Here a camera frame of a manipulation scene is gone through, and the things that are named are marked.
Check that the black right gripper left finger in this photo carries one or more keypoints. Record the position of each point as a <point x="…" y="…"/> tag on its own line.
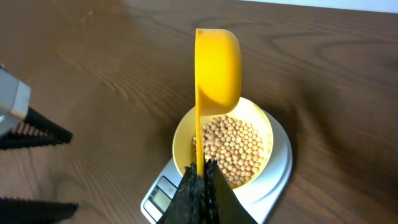
<point x="186" y="204"/>

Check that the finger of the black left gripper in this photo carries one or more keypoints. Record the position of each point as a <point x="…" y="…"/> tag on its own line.
<point x="35" y="131"/>
<point x="24" y="211"/>

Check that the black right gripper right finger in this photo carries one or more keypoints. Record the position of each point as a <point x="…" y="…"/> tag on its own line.
<point x="221" y="203"/>

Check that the yellow measuring scoop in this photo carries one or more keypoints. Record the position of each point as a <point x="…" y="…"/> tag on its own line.
<point x="218" y="79"/>

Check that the white digital kitchen scale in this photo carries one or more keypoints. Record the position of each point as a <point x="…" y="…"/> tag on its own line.
<point x="258" y="197"/>

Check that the soybeans in bowl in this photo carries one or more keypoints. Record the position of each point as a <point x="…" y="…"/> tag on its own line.
<point x="237" y="147"/>

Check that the yellow bowl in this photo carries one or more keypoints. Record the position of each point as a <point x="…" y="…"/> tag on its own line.
<point x="185" y="140"/>

